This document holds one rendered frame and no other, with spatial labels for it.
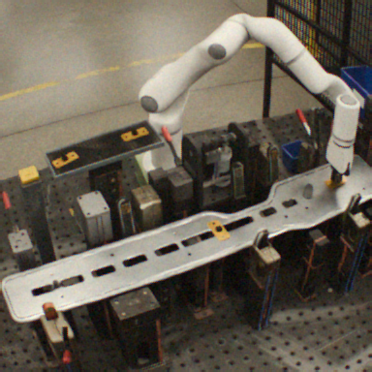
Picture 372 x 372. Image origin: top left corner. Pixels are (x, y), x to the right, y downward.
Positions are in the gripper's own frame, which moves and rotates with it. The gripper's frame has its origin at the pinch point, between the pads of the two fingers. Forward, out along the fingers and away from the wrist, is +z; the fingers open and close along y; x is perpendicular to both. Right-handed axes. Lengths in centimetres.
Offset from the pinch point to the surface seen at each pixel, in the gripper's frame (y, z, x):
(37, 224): -31, 7, -97
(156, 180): -19, -5, -58
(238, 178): -12.6, -1.5, -32.7
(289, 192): -4.4, 3.7, -17.6
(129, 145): -30, -12, -62
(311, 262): 18.5, 13.8, -21.8
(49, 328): 19, -2, -108
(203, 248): 5, 4, -54
